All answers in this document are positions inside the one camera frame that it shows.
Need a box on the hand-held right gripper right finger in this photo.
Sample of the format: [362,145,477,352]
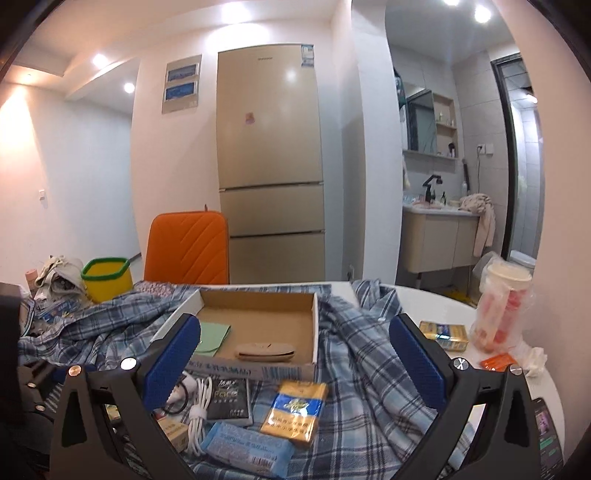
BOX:
[389,313,563,480]

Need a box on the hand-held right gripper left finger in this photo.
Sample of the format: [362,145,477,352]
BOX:
[48,313,204,480]

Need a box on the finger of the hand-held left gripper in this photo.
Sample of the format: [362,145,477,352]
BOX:
[17,362,70,416]

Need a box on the black hair tie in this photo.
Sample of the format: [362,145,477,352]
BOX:
[159,382,189,415]

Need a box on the white cable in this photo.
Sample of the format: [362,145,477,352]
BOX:
[187,377,214,455]

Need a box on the black tissue packet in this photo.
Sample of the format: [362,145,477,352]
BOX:
[206,376,254,426]

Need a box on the cardboard box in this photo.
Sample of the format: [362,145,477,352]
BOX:
[150,282,320,380]

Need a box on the blue tissue pack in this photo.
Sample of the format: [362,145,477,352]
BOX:
[199,422,295,472]

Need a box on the yellow and blue cigarette pack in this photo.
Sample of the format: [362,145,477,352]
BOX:
[260,381,329,448]

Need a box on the green pouch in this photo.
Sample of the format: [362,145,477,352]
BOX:
[198,322,232,357]

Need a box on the blue plaid shirt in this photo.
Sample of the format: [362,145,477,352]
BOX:
[18,279,476,480]

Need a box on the pile of blue packets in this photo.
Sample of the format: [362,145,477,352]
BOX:
[25,294,86,326]

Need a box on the gold box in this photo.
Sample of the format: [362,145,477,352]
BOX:
[156,416,190,453]

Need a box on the pink patterned cloth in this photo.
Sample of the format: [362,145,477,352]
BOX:
[134,280,176,296]

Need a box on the orange packet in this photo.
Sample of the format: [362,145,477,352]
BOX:
[480,353,515,372]

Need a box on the beige cloth bundle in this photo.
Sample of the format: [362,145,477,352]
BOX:
[34,254,88,296]

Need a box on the beige pouch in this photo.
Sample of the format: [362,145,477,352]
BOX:
[235,342,296,361]

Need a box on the yellow bin with green rim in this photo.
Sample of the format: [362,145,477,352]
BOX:
[81,257,133,304]

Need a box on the drink cup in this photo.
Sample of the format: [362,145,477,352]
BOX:
[475,261,533,349]

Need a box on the crumpled white tissue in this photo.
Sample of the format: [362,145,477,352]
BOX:
[512,345,548,377]

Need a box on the orange chair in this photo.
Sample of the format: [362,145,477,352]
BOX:
[144,210,230,284]

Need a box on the clear plastic bag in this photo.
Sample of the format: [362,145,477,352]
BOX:
[470,251,537,354]

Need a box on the beige vanity cabinet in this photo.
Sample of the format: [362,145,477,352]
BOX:
[402,205,481,273]

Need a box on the smartphone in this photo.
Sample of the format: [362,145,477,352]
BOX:
[531,397,565,476]

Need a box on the pink towel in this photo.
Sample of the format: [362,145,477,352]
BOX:
[459,193,497,259]

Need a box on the black faucet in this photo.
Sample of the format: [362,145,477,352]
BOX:
[422,174,443,205]

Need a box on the beige refrigerator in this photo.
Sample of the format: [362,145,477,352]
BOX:
[216,42,326,284]

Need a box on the bathroom mirror cabinet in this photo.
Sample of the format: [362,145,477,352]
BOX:
[402,80,459,160]

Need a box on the black door frame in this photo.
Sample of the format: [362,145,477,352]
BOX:
[490,54,540,259]

